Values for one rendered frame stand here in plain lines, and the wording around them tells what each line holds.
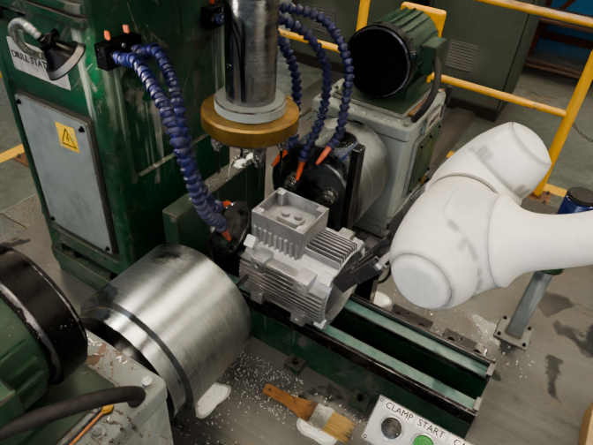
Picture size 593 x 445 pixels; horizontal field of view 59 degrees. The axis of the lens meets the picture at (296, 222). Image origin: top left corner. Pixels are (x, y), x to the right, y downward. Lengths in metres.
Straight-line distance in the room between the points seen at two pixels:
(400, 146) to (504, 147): 0.69
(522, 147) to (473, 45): 3.40
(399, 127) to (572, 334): 0.66
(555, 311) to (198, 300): 0.97
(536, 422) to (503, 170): 0.70
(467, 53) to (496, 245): 3.57
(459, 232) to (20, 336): 0.47
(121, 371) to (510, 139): 0.59
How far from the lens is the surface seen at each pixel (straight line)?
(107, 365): 0.78
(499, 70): 4.08
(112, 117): 0.98
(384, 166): 1.31
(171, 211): 1.03
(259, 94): 0.91
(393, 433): 0.83
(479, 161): 0.69
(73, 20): 0.92
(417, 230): 0.57
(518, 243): 0.58
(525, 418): 1.26
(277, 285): 1.04
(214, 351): 0.87
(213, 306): 0.86
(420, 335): 1.15
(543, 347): 1.41
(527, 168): 0.69
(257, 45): 0.88
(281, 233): 1.00
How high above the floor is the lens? 1.77
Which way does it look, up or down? 39 degrees down
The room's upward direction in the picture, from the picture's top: 5 degrees clockwise
